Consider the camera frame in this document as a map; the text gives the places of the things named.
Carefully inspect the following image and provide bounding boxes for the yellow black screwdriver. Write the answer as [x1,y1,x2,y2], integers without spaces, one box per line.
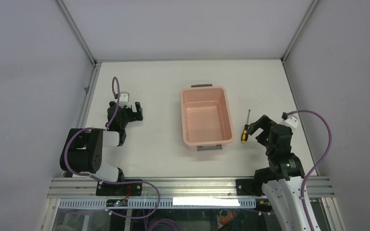
[241,109,251,143]

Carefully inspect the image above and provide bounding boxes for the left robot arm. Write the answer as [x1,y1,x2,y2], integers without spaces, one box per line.
[60,101,144,195]

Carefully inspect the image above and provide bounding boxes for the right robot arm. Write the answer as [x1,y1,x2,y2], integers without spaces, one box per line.
[247,115,320,231]

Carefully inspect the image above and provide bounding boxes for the pink plastic bin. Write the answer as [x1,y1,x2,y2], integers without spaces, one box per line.
[180,84,235,152]

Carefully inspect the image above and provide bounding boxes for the orange object under table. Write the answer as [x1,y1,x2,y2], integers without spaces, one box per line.
[218,209,238,226]

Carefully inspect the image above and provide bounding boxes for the small green circuit board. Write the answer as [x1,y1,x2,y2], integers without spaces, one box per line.
[106,199,128,208]

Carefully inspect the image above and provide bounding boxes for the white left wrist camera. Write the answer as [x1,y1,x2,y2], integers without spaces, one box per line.
[117,91,131,108]

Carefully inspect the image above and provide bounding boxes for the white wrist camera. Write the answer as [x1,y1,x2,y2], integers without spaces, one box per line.
[281,112,299,130]
[117,91,131,108]

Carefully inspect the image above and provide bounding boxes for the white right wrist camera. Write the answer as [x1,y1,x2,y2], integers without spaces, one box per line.
[281,112,299,130]

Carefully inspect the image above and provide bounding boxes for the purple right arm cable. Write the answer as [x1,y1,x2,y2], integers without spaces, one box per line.
[281,109,333,231]

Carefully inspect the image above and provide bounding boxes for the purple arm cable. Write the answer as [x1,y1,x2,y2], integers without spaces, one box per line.
[64,76,161,220]
[281,109,333,231]

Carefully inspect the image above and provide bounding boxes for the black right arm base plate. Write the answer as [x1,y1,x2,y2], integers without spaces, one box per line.
[235,178,264,197]

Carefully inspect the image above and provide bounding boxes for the aluminium front frame rail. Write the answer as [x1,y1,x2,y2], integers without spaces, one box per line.
[47,176,335,200]

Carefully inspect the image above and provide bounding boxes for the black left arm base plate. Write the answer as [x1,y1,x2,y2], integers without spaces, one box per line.
[95,180,143,197]

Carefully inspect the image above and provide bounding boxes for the aluminium left frame post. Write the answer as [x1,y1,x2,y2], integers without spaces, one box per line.
[54,0,97,65]

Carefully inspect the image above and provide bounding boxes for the aluminium frame post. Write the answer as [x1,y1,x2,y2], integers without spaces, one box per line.
[54,0,97,65]
[281,0,319,64]

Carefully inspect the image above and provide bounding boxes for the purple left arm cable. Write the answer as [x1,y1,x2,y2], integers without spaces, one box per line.
[64,76,161,220]

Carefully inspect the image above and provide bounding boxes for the grey slotted cable duct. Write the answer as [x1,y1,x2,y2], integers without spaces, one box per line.
[59,197,256,210]

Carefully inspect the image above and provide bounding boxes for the coiled purple cable below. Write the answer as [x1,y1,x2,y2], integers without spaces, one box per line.
[146,218,181,231]

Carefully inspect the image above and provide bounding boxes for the aluminium right frame post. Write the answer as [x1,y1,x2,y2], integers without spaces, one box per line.
[281,0,319,64]

